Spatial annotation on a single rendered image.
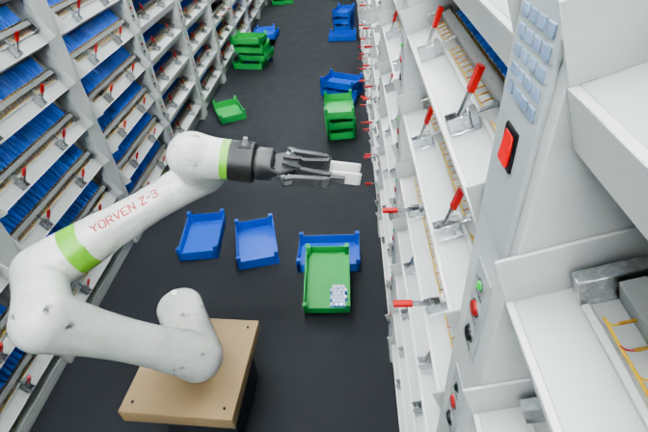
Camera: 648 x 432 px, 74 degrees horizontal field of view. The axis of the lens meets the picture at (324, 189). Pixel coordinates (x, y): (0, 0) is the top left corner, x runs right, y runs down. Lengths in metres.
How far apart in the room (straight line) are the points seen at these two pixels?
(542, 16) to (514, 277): 0.19
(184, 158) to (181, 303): 0.52
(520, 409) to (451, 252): 0.24
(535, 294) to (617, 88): 0.18
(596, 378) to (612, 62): 0.20
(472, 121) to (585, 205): 0.28
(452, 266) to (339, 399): 1.14
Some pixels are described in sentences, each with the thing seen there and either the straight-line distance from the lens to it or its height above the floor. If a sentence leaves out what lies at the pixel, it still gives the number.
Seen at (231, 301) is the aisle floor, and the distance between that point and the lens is 2.06.
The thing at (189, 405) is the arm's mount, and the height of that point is 0.33.
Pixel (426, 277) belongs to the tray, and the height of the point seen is 0.88.
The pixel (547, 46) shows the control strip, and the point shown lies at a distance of 0.30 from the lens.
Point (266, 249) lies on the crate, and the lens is 2.24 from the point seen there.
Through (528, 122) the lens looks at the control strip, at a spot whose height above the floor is 1.40.
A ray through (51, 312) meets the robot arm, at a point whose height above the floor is 0.89.
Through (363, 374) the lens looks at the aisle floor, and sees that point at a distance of 1.78.
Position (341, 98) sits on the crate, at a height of 0.17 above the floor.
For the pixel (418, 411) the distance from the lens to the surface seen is 1.15.
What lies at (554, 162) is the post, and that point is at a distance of 0.31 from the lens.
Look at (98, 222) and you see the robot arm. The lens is 1.12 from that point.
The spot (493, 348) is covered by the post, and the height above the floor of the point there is 1.18.
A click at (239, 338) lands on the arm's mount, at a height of 0.32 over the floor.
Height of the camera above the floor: 1.55
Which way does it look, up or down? 37 degrees down
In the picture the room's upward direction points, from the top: 5 degrees counter-clockwise
